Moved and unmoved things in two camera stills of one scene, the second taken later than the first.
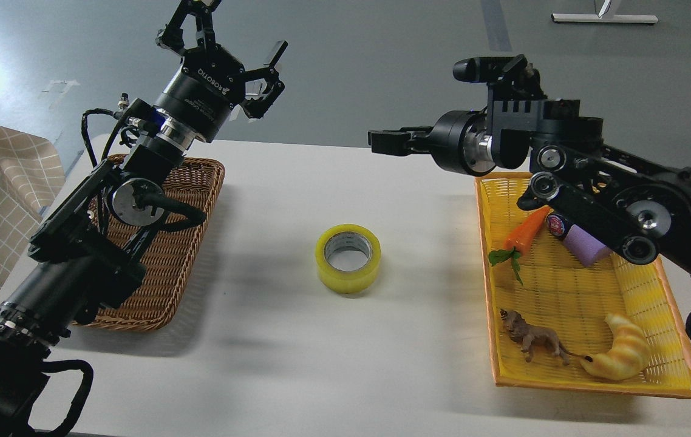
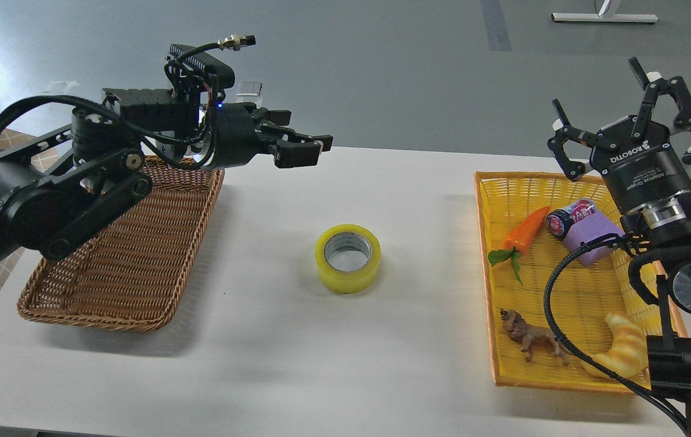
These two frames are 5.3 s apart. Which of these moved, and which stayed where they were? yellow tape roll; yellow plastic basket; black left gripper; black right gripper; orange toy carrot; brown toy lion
Moved: black left gripper; black right gripper
Stayed: brown toy lion; yellow plastic basket; orange toy carrot; yellow tape roll
